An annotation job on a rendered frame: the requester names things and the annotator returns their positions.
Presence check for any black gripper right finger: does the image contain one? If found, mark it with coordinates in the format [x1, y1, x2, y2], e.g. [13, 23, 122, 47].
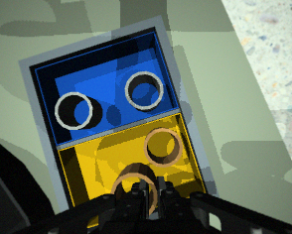
[156, 176, 292, 234]

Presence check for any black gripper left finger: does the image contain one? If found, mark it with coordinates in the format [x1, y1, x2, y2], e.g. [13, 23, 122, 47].
[12, 178, 149, 234]

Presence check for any grey round turntable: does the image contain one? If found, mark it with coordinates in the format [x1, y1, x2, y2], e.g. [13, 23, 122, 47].
[0, 144, 55, 234]

